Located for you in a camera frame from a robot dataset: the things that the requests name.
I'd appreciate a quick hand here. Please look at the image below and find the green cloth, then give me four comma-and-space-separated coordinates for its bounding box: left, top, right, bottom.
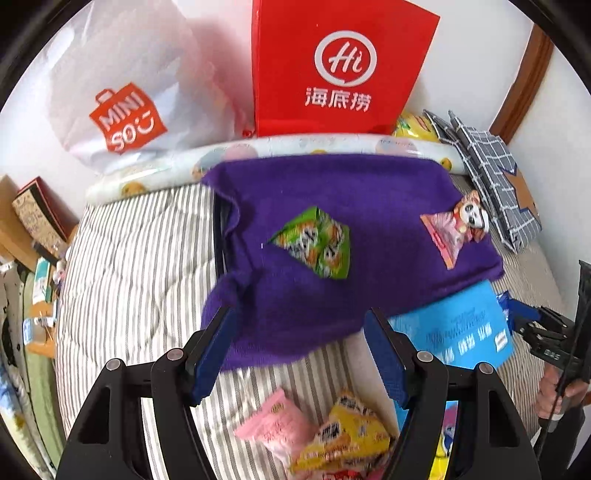
25, 351, 65, 467

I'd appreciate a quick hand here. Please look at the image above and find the rolled white patterned mat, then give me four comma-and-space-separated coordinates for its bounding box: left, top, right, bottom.
85, 134, 465, 206

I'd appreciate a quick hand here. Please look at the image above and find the yellow snack packet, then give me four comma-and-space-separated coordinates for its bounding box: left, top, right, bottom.
288, 392, 395, 476

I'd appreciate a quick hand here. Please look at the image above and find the black cable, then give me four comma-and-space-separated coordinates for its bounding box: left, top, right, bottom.
533, 378, 571, 462

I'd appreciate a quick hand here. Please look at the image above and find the green snack packet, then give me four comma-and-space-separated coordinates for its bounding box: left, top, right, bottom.
270, 206, 352, 280

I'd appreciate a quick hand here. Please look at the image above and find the patterned gift box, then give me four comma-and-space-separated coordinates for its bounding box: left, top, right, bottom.
11, 178, 79, 245

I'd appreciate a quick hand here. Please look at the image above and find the pink panda snack packet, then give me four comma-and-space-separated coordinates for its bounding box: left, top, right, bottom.
420, 194, 490, 268

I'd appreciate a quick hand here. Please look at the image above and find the blue tissue pack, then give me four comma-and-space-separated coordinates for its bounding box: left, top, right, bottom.
388, 281, 515, 428

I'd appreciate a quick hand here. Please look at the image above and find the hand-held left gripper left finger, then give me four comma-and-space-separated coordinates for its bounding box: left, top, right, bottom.
55, 305, 238, 480

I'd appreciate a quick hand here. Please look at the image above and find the person's right hand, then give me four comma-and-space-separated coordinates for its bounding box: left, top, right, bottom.
538, 364, 591, 421

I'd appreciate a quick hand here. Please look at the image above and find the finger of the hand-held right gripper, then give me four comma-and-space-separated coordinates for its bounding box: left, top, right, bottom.
515, 324, 563, 350
508, 300, 573, 330

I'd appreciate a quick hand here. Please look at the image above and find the striped bed quilt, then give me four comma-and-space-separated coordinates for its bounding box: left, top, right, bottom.
55, 182, 568, 480

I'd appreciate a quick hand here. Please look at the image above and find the purple towel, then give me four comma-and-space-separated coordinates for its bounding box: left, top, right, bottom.
199, 154, 505, 372

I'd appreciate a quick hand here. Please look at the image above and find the wooden door frame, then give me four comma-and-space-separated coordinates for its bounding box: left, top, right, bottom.
489, 23, 555, 144

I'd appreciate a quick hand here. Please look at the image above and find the red paper bag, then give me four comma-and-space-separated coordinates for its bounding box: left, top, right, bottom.
252, 0, 441, 138

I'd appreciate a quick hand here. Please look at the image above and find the red snack packet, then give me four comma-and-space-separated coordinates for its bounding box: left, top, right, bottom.
305, 466, 384, 480

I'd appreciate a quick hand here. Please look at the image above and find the colourful cartoon snack packet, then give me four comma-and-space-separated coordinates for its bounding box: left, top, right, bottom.
434, 401, 460, 480

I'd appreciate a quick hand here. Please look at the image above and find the white plastic shopping bag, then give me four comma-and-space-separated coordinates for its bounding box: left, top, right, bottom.
48, 0, 256, 174

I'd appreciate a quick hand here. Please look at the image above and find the grey checked fabric bag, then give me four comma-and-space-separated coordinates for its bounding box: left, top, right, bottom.
424, 110, 542, 254

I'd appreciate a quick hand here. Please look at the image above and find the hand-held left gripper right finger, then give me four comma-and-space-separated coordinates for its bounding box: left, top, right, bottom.
364, 307, 541, 480

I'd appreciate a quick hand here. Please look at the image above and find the plain pink snack packet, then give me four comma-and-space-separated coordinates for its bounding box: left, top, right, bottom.
234, 388, 319, 462

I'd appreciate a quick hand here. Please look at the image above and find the yellow green packet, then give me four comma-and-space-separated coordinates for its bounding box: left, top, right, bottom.
392, 112, 439, 139

